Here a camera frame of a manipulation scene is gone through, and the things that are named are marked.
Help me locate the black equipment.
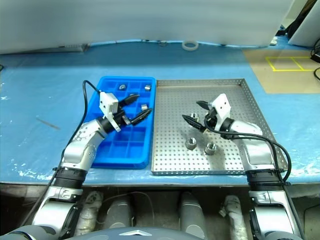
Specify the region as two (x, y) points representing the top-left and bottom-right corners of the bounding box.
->
(275, 18), (305, 40)

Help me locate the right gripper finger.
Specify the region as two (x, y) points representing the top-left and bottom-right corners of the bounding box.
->
(196, 100), (212, 111)
(181, 114), (204, 131)

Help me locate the white backdrop board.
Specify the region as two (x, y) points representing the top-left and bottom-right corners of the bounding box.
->
(0, 0), (296, 55)

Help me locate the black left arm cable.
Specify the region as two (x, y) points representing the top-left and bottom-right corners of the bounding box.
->
(21, 79), (102, 226)

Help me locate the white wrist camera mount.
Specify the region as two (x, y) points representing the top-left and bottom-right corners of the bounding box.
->
(99, 91), (123, 133)
(208, 93), (231, 131)

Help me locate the grey power strip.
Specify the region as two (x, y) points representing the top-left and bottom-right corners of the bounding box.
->
(58, 42), (90, 53)

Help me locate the perforated metal tray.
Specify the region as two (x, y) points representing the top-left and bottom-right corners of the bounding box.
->
(150, 77), (286, 176)

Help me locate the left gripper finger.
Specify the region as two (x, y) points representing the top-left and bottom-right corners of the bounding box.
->
(121, 93), (140, 107)
(129, 107), (154, 126)

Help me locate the white tape roll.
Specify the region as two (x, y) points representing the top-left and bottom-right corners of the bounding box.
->
(181, 40), (200, 52)

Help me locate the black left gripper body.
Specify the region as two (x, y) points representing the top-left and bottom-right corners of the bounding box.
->
(114, 105), (133, 126)

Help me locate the grey robot torso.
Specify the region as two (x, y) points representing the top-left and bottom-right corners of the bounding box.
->
(0, 223), (203, 240)

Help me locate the white wrapped rounded shape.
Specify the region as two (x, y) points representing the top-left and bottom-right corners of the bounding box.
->
(76, 190), (105, 236)
(219, 195), (249, 240)

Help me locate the blue compartment tray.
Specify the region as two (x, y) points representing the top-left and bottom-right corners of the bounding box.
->
(90, 75), (158, 171)

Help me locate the metal nut right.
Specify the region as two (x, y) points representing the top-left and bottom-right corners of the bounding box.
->
(203, 142), (217, 156)

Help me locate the thin black cable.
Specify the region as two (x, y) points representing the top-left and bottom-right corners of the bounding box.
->
(309, 37), (320, 81)

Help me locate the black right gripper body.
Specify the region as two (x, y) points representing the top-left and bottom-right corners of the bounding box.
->
(204, 109), (219, 129)

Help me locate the thin brown stick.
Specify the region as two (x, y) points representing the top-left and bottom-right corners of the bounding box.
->
(35, 117), (61, 131)

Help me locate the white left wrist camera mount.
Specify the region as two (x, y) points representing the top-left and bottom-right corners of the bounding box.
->
(99, 91), (123, 133)

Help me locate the white leaning panel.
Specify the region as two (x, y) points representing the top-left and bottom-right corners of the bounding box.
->
(287, 0), (320, 49)

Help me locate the metal nut left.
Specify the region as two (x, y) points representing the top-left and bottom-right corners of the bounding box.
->
(185, 136), (198, 151)

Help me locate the brown cardboard mat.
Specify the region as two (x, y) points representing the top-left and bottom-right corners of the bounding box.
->
(240, 47), (320, 95)

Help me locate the grey rounded robot leg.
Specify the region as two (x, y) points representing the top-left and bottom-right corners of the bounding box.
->
(179, 191), (208, 234)
(106, 196), (138, 230)

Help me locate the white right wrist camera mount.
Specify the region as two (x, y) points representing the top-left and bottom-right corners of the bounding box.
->
(208, 93), (231, 131)

